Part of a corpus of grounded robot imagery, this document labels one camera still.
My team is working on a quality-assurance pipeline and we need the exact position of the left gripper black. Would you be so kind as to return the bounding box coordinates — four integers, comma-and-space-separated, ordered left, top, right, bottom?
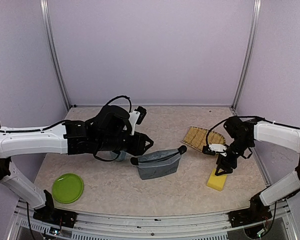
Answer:
96, 131, 154, 157

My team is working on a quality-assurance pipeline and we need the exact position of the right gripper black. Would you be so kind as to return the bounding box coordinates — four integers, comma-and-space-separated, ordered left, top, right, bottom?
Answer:
215, 136, 254, 175

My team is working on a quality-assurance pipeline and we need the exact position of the yellow sponge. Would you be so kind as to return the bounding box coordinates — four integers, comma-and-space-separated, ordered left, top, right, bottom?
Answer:
206, 168, 227, 192

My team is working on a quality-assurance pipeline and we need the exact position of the grey zipper pouch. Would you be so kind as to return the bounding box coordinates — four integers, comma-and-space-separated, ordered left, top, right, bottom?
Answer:
130, 145, 188, 180

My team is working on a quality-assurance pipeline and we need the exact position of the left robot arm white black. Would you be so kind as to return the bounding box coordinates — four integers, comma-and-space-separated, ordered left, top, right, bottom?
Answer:
0, 104, 154, 223

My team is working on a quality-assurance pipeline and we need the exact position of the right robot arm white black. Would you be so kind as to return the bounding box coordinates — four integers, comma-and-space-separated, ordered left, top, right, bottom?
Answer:
206, 116, 300, 222

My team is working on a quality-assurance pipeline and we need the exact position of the light blue cup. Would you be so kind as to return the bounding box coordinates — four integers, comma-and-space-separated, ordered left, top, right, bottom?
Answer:
110, 151, 127, 162

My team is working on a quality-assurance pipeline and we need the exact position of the woven bamboo tray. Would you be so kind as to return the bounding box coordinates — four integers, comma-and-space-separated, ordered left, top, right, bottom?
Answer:
181, 126, 226, 153

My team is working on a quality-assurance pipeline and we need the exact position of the green plastic plate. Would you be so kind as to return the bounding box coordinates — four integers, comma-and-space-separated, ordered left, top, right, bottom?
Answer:
52, 173, 84, 204

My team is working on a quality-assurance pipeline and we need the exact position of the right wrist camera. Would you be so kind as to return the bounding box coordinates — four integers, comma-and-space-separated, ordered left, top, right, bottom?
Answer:
202, 143, 227, 156

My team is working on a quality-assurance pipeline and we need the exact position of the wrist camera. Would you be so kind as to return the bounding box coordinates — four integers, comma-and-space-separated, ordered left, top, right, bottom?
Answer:
129, 106, 147, 136
202, 143, 227, 156

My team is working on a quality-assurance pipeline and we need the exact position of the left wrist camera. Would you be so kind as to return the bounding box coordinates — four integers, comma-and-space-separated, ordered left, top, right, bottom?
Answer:
129, 106, 147, 136

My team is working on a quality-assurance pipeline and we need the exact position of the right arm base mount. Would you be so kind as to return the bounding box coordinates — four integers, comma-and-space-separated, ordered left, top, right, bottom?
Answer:
228, 207, 273, 228

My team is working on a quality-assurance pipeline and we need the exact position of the aluminium front rail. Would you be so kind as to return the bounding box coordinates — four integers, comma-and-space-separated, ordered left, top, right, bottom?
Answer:
7, 197, 300, 240

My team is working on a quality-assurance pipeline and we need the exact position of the right aluminium corner post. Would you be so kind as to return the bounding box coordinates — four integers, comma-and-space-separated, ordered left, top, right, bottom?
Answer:
231, 0, 262, 113

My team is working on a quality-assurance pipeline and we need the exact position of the aluminium corner post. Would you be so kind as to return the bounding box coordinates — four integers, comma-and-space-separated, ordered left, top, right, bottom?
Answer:
231, 0, 262, 113
40, 0, 71, 111

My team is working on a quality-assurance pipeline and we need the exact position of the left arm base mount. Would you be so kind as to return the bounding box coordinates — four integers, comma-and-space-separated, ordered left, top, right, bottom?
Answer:
33, 208, 78, 228

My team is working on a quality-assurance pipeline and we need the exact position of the left aluminium corner post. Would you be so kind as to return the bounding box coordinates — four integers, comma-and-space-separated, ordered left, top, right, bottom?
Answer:
40, 0, 71, 111

